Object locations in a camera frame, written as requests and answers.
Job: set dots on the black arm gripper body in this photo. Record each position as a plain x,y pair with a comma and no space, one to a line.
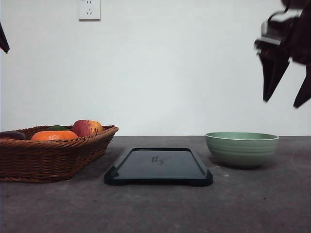
288,32

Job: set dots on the red yellow apple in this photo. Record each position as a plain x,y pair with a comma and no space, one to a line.
87,127

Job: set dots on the green ceramic bowl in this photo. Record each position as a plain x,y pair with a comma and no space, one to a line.
241,148

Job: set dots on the white wall socket left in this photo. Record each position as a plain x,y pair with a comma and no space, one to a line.
89,10

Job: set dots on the brown wicker basket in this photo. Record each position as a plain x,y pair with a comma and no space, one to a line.
50,161

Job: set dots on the dark green fruit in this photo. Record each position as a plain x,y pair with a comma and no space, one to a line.
56,128

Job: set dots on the orange tangerine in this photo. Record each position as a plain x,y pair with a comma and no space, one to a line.
54,135

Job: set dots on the dark purple fruit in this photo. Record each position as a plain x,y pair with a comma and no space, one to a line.
13,135

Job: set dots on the black rectangular tray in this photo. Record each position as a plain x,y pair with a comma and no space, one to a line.
160,165

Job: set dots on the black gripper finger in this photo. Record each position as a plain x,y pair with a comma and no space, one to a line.
3,41
273,65
305,91

